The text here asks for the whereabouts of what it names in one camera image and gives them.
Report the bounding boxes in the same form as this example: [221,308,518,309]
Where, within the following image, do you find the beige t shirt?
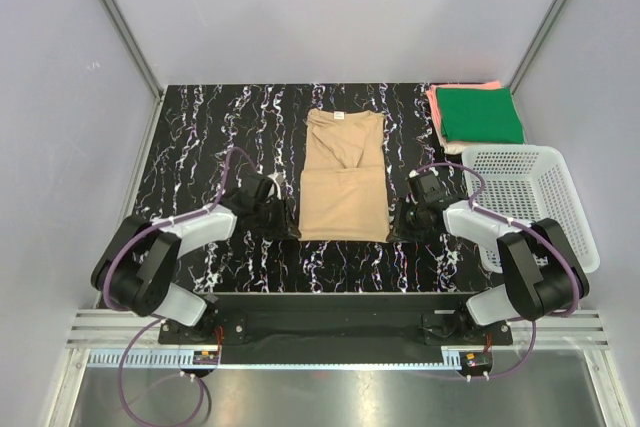
[299,108,390,242]

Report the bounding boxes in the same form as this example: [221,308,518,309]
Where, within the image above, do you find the pink folded t shirt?
[426,81,502,143]

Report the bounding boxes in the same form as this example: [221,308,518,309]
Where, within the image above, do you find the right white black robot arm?
[388,170,590,344]

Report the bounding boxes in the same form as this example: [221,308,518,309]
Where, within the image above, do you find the small circuit board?
[193,350,221,365]
[465,352,493,368]

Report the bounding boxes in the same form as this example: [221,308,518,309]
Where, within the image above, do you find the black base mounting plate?
[157,293,513,356]

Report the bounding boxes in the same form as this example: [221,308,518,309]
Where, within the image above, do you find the white plastic mesh basket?
[461,144,600,274]

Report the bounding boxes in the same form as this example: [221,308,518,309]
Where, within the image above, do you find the left aluminium frame post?
[99,0,164,101]

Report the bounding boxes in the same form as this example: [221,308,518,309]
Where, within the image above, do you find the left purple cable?
[102,147,264,426]

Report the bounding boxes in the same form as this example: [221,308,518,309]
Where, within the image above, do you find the left small circuit board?
[193,350,221,365]

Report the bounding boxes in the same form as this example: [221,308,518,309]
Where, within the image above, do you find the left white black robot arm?
[91,173,300,343]

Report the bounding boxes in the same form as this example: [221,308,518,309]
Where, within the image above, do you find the green folded t shirt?
[436,88,524,144]

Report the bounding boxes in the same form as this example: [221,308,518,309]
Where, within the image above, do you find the cream folded t shirt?
[442,141,474,156]

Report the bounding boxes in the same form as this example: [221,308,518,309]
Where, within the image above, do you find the grey slotted cable duct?
[87,347,461,371]

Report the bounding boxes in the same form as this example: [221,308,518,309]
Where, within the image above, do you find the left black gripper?
[253,195,301,240]

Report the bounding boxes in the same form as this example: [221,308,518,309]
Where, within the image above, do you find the right small circuit board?
[465,352,493,368]

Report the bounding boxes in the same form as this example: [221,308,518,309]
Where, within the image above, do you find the aluminium rail profile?
[67,309,166,348]

